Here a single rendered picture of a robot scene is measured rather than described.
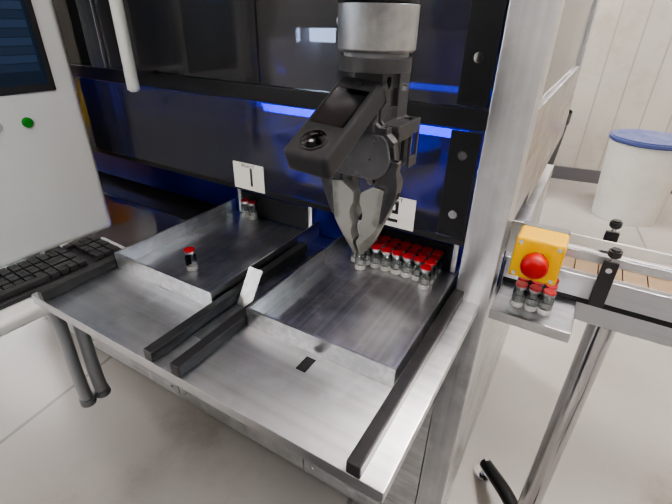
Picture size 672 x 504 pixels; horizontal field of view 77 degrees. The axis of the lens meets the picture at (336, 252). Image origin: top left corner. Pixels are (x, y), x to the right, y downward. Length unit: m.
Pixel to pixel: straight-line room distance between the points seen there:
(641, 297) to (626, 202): 2.90
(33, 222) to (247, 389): 0.79
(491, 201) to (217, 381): 0.49
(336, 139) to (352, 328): 0.39
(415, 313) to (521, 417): 1.18
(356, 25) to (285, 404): 0.45
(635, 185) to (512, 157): 3.05
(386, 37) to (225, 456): 1.46
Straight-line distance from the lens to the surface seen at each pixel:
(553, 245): 0.72
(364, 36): 0.42
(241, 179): 0.96
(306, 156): 0.37
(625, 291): 0.88
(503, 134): 0.68
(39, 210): 1.24
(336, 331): 0.69
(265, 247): 0.94
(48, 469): 1.84
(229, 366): 0.65
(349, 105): 0.41
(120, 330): 0.77
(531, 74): 0.67
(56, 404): 2.04
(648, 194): 3.76
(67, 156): 1.24
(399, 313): 0.74
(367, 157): 0.44
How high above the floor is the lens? 1.32
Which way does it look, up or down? 29 degrees down
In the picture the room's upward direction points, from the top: 1 degrees clockwise
